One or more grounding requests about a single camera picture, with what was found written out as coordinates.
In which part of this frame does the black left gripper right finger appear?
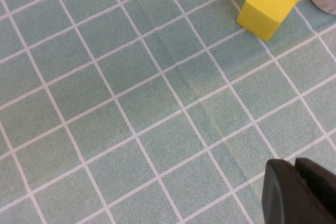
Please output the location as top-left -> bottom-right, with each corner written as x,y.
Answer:
294,157 -> 336,224

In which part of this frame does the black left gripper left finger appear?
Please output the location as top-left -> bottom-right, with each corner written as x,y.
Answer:
261,158 -> 329,224

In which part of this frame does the yellow foam cube cracked corner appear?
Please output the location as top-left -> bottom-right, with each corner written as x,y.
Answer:
236,0 -> 302,42

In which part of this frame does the green grid tablecloth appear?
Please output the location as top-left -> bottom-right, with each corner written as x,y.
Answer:
0,0 -> 336,224

